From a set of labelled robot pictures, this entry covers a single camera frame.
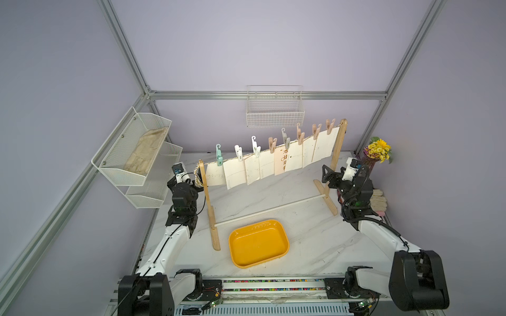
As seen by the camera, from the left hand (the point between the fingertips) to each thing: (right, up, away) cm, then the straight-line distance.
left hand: (189, 174), depth 81 cm
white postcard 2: (+42, +6, -10) cm, 44 cm away
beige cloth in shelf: (-18, +6, -4) cm, 19 cm away
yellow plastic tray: (+29, -32, +7) cm, 44 cm away
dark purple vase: (+83, +5, +14) cm, 84 cm away
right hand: (+62, +2, +3) cm, 62 cm away
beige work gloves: (+90, -14, +18) cm, 93 cm away
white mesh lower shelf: (-13, -8, -5) cm, 16 cm away
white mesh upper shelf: (-24, +7, -5) cm, 25 cm away
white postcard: (+27, +2, -13) cm, 30 cm away
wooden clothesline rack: (+64, -10, +17) cm, 67 cm away
